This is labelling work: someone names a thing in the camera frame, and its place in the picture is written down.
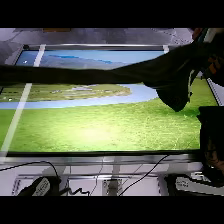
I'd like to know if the black cable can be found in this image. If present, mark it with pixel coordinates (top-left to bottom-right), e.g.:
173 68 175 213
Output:
0 160 61 179
118 153 172 197

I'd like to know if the silver frame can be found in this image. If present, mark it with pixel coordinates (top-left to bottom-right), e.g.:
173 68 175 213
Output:
0 152 224 197

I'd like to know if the dark olive garment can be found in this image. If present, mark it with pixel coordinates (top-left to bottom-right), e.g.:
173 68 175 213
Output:
0 40 214 113

